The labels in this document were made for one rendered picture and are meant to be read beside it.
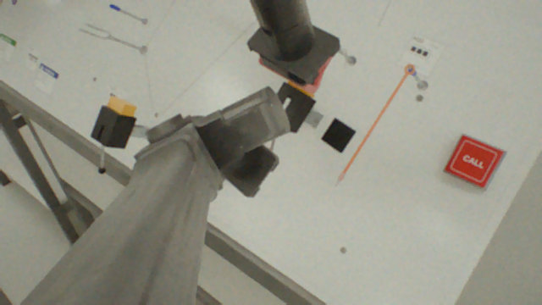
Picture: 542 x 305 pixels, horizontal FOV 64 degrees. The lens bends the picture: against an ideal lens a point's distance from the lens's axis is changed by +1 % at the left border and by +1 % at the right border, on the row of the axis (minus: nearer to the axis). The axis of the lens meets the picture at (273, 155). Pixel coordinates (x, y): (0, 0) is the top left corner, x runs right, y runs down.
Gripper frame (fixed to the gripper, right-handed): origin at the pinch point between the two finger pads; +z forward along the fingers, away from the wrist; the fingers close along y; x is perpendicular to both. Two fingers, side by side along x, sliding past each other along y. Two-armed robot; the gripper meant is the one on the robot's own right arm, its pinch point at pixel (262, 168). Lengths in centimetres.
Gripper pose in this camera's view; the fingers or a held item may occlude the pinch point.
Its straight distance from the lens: 65.7
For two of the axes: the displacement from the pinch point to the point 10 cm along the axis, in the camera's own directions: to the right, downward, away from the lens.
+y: -7.1, -5.7, 4.1
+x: -6.0, 8.0, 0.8
